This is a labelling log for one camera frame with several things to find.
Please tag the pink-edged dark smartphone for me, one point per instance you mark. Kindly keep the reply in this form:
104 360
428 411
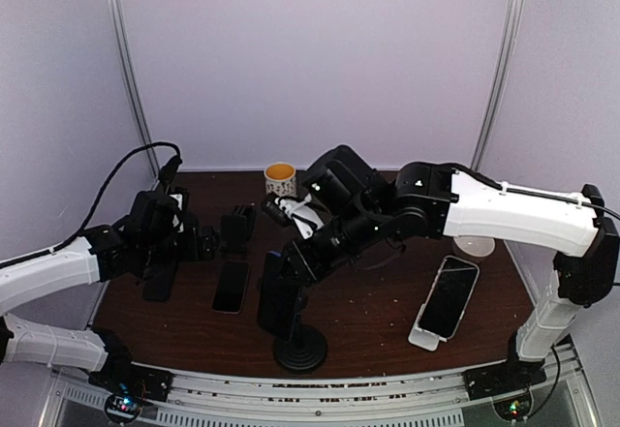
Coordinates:
231 287

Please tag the white-cased smartphone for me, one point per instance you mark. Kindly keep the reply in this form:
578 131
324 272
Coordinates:
449 296

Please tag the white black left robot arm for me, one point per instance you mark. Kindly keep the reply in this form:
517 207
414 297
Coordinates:
152 240

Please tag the right controller circuit board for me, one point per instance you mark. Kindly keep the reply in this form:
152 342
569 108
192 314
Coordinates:
513 409

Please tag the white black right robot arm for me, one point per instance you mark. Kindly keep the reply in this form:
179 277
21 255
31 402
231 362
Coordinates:
450 200

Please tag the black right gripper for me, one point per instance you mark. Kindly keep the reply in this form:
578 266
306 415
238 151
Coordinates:
310 268

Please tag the black smartphone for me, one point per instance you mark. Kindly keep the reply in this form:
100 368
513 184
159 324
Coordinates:
157 288

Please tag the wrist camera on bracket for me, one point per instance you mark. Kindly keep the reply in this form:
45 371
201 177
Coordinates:
179 209
302 213

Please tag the left controller circuit board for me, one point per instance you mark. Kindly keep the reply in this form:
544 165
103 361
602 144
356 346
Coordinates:
122 409

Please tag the black textured folding phone stand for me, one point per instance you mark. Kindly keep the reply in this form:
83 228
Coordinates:
236 230

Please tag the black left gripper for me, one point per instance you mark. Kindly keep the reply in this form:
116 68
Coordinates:
192 252

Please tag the white phone stand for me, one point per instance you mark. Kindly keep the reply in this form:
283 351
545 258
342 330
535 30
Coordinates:
428 335

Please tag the blue smartphone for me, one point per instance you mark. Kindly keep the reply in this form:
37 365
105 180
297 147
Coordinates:
276 310

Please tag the aluminium front rail frame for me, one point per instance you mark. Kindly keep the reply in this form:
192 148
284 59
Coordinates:
438 398

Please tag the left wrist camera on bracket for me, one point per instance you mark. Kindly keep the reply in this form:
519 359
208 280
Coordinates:
179 209

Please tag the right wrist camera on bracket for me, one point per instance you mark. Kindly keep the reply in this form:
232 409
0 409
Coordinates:
302 213

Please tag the controller circuit board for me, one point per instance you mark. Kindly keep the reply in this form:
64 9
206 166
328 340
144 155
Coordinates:
122 409
513 409

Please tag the white floral mug yellow inside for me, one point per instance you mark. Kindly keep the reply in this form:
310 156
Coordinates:
280 180

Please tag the black round-base phone stand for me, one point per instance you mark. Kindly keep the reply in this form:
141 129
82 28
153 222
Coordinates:
166 177

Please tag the black front phone stand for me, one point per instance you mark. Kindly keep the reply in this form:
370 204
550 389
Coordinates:
304 352

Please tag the white ceramic bowl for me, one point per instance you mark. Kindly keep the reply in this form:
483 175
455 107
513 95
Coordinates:
473 246

